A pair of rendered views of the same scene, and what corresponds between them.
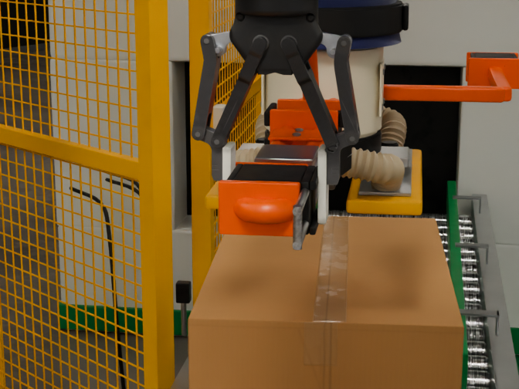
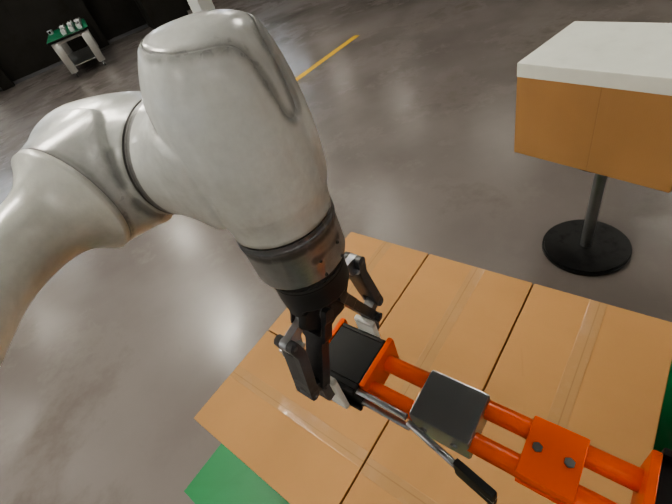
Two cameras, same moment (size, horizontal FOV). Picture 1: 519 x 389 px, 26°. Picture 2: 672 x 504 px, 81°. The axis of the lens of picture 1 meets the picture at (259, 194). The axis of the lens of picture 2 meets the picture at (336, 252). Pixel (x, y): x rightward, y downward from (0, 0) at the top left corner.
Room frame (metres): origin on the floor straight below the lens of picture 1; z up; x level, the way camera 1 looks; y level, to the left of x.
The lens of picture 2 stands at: (1.24, -0.21, 1.72)
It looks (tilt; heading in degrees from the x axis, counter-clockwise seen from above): 42 degrees down; 132
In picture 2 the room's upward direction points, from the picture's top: 21 degrees counter-clockwise
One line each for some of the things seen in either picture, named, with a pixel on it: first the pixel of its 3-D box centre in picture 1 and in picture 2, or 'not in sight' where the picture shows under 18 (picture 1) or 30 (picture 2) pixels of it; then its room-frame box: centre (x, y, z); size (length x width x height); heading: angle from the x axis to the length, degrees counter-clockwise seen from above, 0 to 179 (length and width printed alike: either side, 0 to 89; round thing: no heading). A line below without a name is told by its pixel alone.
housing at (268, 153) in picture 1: (287, 171); (450, 412); (1.15, -0.03, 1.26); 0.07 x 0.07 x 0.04; 82
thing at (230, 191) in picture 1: (264, 197); (356, 359); (1.02, 0.00, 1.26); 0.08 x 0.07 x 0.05; 172
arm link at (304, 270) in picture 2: not in sight; (293, 238); (1.02, -0.02, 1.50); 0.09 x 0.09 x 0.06
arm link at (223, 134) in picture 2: not in sight; (228, 133); (1.01, -0.02, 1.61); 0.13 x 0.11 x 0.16; 5
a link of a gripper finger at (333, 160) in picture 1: (343, 156); (317, 392); (1.01, -0.08, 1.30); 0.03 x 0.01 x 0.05; 82
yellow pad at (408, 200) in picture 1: (387, 168); not in sight; (1.60, -0.19, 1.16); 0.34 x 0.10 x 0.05; 172
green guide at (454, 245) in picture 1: (468, 260); not in sight; (2.97, -0.58, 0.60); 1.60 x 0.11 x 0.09; 171
